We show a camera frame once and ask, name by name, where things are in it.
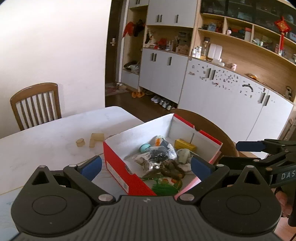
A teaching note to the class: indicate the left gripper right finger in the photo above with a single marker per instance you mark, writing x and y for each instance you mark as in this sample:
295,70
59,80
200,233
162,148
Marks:
211,178

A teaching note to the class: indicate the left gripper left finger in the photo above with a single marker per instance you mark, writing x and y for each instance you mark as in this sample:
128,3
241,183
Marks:
81,179

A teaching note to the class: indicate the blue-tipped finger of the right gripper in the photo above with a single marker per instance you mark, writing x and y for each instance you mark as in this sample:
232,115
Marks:
250,146

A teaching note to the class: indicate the grey correction tape dispenser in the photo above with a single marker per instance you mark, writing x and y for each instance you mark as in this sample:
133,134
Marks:
184,156

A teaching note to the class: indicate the brown hair scrunchie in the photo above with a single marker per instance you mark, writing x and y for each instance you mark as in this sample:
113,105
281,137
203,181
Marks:
167,168

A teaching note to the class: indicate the green tassel fabric pouch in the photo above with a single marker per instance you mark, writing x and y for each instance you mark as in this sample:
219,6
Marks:
164,186

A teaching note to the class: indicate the yellow small carton box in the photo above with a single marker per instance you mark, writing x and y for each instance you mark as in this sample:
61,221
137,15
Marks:
182,144

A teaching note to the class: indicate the bag of dark screws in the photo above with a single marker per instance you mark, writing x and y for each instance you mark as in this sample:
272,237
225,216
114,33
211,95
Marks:
161,153

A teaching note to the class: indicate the silver foil packet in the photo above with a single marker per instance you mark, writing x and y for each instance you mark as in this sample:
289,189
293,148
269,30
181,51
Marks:
146,162

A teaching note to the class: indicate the person's right hand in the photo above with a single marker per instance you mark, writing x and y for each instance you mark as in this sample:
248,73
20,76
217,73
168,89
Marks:
282,198

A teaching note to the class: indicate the round beige wooden block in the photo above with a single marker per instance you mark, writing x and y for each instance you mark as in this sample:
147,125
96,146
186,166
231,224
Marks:
80,142

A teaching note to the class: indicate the angular beige wooden block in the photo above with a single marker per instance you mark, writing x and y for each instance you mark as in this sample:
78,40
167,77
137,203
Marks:
96,137

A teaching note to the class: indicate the red white shoe box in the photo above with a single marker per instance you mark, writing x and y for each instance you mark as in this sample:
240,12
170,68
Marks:
120,148

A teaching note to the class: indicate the red chinese knot ornament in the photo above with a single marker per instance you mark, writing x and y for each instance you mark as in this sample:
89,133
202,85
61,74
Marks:
283,28

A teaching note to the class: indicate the white wall cabinet unit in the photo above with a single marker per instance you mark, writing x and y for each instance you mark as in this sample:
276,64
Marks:
218,59

